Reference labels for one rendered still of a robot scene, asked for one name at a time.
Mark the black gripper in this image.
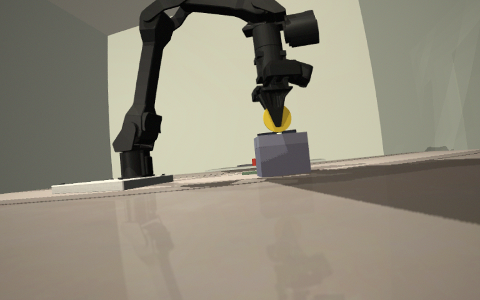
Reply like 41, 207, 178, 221
251, 44, 303, 127

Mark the gold coin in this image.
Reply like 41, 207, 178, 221
263, 106, 291, 133

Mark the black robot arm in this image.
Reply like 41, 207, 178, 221
112, 0, 320, 180

